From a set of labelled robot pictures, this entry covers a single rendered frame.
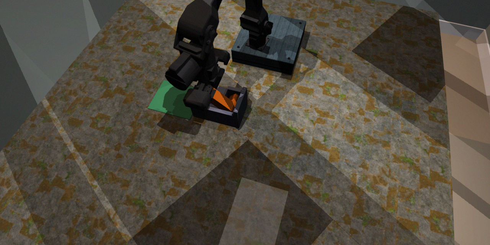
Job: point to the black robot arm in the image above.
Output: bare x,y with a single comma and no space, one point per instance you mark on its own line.
199,23

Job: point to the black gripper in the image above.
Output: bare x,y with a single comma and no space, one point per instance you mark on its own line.
202,94

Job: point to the orange l-shaped part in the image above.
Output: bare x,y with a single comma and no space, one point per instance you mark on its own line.
222,102

